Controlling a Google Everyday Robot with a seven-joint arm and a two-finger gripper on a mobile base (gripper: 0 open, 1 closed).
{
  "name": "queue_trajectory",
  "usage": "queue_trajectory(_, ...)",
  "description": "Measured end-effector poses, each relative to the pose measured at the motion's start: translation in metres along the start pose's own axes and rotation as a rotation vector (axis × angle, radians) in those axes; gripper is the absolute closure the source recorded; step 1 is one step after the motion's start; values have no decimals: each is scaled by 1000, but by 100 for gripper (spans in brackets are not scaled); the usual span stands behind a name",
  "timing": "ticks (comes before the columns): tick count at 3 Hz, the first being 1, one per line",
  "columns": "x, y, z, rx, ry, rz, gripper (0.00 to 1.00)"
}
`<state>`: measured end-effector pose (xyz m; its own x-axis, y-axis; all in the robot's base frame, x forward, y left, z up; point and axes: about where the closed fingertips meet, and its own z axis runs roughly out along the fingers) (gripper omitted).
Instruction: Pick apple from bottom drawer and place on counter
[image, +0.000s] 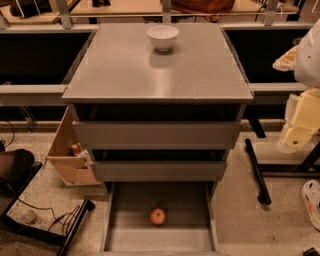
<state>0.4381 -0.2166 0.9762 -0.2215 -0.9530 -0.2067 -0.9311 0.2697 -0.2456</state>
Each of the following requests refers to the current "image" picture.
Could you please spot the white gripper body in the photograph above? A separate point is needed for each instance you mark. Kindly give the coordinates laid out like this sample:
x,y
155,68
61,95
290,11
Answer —
x,y
309,63

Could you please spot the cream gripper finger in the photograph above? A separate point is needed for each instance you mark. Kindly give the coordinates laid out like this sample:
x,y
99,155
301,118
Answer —
x,y
292,139
287,61

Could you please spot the red apple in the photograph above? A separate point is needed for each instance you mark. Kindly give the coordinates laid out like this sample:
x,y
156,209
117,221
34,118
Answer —
x,y
157,216

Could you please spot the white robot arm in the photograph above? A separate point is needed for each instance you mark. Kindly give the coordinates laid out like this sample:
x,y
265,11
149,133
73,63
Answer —
x,y
307,60

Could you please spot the grey open bottom drawer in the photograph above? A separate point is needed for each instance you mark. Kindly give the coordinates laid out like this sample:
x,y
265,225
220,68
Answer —
x,y
188,230

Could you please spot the grey drawer cabinet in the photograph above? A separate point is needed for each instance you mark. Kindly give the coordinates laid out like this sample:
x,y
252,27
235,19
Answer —
x,y
122,77

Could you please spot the grey middle drawer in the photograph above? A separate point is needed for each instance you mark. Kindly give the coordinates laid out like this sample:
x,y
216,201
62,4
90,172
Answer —
x,y
158,171

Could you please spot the grey top drawer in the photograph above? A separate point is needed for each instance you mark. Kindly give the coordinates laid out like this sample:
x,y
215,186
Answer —
x,y
157,135

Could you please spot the black table leg base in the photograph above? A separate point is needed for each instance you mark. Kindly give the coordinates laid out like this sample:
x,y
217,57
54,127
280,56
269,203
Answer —
x,y
310,167

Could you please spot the white sneaker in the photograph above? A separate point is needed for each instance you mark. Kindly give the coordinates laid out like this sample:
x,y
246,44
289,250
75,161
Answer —
x,y
311,197

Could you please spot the brown bag on table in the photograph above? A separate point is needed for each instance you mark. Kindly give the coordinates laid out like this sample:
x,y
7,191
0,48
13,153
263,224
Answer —
x,y
203,6

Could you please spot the white ceramic bowl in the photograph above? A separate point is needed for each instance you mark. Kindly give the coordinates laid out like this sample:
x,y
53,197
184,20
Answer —
x,y
162,37

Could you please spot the red snack packet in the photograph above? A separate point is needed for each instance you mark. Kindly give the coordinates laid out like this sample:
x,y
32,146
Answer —
x,y
76,149

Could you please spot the wooden box on floor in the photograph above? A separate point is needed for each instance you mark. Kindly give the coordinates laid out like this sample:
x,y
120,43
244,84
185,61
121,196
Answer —
x,y
73,170

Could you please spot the left metal railing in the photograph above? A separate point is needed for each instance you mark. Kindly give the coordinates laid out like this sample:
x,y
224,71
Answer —
x,y
38,62

